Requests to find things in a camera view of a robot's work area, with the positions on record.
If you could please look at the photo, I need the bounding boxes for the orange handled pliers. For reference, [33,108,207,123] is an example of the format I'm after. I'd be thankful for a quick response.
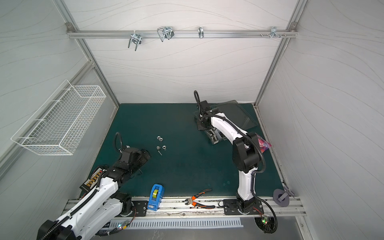
[184,188,216,210]

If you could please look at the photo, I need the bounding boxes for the white wire basket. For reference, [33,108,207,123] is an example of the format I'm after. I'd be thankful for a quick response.
[11,80,106,156]

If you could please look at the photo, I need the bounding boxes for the screwdriver bit set case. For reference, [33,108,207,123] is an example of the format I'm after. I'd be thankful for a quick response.
[80,167,104,193]

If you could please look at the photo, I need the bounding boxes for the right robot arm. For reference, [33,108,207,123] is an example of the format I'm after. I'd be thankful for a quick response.
[197,100,266,214]

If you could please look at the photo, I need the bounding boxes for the metal U-bolt clamp middle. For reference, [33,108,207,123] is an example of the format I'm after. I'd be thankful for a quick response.
[157,26,175,42]

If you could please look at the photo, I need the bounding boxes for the clear compartment organizer box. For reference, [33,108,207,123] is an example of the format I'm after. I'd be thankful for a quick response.
[204,100,259,145]

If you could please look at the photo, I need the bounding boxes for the blue tape dispenser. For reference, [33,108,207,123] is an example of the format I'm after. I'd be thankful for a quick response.
[148,184,165,211]

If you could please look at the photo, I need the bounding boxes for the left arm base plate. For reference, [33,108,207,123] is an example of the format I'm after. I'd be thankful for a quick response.
[120,201,148,217]

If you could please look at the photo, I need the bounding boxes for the metal hook clamp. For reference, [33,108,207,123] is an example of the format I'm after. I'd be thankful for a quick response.
[198,27,204,39]

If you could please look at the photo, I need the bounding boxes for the grey tape spool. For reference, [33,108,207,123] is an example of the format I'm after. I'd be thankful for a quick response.
[273,189,290,207]

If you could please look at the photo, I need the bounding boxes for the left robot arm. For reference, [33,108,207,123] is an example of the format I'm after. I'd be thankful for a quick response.
[37,148,151,240]

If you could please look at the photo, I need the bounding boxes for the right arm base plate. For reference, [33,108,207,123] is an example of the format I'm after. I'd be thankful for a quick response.
[222,198,264,216]

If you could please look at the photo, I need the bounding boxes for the metal U-bolt clamp left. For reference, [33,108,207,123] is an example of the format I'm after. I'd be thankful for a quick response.
[128,31,142,51]

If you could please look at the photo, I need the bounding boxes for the pink Fox's candy bag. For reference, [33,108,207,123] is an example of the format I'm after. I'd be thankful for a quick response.
[257,135,272,153]

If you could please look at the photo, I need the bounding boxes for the metal bracket right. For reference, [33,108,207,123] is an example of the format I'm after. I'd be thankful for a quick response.
[260,27,287,39]

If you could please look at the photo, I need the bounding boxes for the aluminium crossbar rail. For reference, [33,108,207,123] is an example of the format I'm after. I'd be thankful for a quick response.
[67,29,299,39]

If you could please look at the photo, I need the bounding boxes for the metal u-bolt clamp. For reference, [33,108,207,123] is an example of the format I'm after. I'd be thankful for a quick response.
[128,31,142,51]
[157,26,175,42]

